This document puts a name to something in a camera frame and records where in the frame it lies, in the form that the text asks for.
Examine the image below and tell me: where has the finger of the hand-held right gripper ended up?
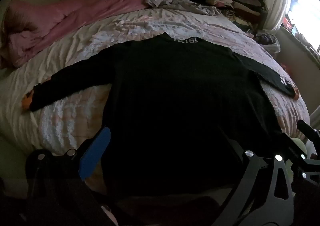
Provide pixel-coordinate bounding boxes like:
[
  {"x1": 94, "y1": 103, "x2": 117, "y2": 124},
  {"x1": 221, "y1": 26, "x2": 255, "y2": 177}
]
[
  {"x1": 280, "y1": 132, "x2": 308, "y2": 160},
  {"x1": 296, "y1": 119, "x2": 320, "y2": 142}
]

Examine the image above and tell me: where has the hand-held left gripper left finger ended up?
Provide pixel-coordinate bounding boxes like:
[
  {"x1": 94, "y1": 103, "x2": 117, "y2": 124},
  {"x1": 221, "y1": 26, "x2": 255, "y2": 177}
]
[{"x1": 25, "y1": 127, "x2": 118, "y2": 226}]

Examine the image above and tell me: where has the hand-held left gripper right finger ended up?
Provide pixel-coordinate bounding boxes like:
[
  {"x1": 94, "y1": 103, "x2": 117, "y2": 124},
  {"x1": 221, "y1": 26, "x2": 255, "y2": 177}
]
[{"x1": 220, "y1": 131, "x2": 295, "y2": 226}]

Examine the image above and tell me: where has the black long-sleeve shirt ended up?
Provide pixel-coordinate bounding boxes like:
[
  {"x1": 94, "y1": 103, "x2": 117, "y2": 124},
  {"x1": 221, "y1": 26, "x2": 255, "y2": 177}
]
[{"x1": 22, "y1": 32, "x2": 300, "y2": 199}]

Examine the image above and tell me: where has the pile of folded clothes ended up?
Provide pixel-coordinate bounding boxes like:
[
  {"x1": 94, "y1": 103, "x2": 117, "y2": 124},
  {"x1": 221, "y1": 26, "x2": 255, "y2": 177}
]
[{"x1": 202, "y1": 0, "x2": 269, "y2": 33}]

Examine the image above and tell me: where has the pink white tufted quilt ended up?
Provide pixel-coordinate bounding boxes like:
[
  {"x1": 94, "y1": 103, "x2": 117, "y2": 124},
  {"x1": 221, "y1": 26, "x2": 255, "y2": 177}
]
[{"x1": 0, "y1": 7, "x2": 311, "y2": 191}]

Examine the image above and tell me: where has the pale green bed sheet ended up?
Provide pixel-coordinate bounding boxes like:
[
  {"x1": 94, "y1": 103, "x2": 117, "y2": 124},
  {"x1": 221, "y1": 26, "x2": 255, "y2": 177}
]
[{"x1": 0, "y1": 137, "x2": 317, "y2": 191}]

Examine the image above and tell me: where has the heap of assorted cloth items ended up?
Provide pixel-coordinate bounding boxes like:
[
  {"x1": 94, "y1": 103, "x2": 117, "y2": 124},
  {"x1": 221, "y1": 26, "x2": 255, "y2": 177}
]
[{"x1": 282, "y1": 15, "x2": 320, "y2": 55}]

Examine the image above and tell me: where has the window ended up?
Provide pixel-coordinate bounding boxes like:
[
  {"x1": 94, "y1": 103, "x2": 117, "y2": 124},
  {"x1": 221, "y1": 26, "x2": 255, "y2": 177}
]
[{"x1": 285, "y1": 0, "x2": 320, "y2": 54}]

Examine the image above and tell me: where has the pink duvet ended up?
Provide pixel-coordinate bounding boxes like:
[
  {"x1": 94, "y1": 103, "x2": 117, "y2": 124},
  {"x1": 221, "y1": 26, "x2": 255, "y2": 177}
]
[{"x1": 0, "y1": 0, "x2": 150, "y2": 69}]

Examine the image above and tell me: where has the crumpled lilac garment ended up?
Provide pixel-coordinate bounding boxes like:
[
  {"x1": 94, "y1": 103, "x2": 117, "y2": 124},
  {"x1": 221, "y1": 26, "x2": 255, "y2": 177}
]
[{"x1": 144, "y1": 0, "x2": 222, "y2": 15}]

